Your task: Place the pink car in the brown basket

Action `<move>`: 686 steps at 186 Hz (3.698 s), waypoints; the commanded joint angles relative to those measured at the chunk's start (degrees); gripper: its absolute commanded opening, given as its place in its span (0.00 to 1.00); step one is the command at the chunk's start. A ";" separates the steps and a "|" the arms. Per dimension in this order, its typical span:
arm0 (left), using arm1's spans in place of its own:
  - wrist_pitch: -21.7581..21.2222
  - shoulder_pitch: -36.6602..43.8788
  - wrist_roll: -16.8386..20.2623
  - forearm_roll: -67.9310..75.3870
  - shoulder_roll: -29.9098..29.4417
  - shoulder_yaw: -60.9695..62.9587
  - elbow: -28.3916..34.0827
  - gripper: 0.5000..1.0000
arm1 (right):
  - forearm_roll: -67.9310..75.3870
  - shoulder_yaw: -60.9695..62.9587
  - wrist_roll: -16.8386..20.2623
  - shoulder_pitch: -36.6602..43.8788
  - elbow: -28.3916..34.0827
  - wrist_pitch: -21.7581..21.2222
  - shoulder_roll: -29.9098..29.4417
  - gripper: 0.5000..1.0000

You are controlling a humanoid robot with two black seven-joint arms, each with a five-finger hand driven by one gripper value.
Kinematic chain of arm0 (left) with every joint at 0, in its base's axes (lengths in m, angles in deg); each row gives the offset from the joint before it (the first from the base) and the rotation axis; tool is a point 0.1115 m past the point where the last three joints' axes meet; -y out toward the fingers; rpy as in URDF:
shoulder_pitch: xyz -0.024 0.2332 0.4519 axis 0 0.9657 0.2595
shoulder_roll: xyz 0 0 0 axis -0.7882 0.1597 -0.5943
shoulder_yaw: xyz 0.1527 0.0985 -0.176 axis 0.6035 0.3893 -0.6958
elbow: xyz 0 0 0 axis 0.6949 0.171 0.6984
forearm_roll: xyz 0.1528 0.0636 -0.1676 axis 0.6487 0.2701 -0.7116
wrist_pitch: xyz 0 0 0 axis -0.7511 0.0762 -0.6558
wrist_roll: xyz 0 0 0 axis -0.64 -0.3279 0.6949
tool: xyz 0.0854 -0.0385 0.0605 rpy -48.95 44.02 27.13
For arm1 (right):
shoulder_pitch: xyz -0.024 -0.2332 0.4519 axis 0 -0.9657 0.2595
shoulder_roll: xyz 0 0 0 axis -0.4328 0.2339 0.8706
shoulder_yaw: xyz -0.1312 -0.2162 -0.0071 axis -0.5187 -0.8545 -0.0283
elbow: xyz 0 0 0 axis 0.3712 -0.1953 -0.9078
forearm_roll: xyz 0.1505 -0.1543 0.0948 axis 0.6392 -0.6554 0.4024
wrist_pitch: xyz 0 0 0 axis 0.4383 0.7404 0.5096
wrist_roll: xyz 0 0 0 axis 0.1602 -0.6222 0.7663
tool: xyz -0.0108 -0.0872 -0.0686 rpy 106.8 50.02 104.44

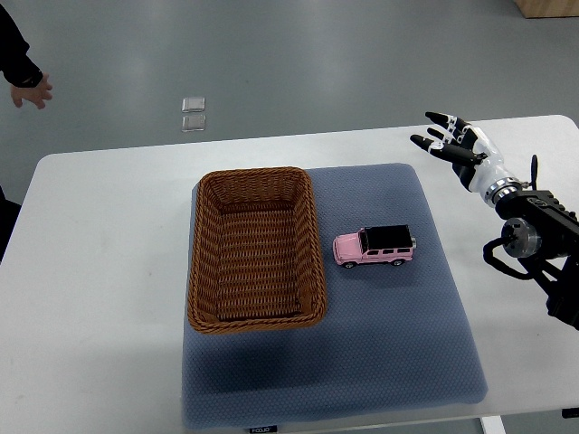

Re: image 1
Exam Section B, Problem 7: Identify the blue-grey padded mat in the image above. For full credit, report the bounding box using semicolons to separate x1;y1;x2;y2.
182;164;488;430

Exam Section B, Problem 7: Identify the brown wicker basket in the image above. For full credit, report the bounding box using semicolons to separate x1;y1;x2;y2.
187;167;327;335

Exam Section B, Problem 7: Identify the lower clear floor plate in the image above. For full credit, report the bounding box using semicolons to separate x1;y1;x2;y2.
182;114;206;132

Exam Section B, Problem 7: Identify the clear floor plate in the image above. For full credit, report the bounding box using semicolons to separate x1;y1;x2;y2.
182;97;205;113
182;114;206;132

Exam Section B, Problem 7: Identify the black sleeved forearm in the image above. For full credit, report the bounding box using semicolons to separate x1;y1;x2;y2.
1;6;43;89

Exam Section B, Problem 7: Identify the black looped cable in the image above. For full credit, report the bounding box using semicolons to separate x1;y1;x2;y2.
524;154;540;192

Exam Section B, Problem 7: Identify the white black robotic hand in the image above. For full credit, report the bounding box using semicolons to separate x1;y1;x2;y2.
410;112;521;202

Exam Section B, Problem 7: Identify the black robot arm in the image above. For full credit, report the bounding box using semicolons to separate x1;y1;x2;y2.
483;185;578;328

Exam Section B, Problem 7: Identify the upper clear floor plate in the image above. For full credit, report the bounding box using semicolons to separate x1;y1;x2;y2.
182;97;205;113

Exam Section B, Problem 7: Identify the pink toy car black roof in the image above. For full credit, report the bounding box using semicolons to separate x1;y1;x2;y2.
332;225;416;269

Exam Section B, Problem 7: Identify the dark object at left edge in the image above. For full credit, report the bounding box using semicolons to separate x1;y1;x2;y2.
0;188;22;259

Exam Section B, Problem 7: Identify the white table leg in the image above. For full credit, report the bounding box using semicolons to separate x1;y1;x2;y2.
479;416;506;434

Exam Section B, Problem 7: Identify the person's bare hand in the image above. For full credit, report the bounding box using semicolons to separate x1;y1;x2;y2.
10;74;52;109

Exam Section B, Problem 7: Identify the wooden box corner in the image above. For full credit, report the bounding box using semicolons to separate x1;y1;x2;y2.
515;0;579;19

